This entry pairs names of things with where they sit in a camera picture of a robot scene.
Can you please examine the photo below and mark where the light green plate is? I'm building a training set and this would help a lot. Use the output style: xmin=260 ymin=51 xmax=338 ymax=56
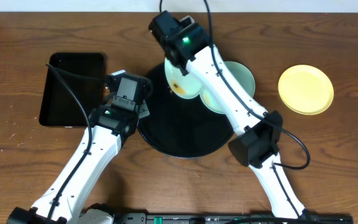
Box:
xmin=164 ymin=58 xmax=203 ymax=100
xmin=200 ymin=61 xmax=255 ymax=114

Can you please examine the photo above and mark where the yellow plate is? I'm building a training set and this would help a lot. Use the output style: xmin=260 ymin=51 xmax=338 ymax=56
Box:
xmin=278 ymin=65 xmax=334 ymax=115

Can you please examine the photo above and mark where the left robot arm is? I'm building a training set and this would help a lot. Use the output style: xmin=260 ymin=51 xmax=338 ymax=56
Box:
xmin=7 ymin=70 xmax=153 ymax=223

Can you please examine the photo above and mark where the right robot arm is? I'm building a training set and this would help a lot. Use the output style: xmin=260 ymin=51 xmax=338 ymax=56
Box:
xmin=158 ymin=21 xmax=307 ymax=220

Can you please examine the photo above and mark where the round black tray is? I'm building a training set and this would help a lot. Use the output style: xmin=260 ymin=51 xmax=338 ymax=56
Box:
xmin=137 ymin=63 xmax=234 ymax=158

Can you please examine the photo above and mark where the black rectangular bin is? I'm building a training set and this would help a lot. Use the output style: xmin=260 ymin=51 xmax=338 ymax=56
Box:
xmin=39 ymin=52 xmax=106 ymax=126

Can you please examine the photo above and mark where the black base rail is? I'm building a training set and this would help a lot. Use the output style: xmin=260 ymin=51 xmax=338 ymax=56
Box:
xmin=79 ymin=202 xmax=354 ymax=224

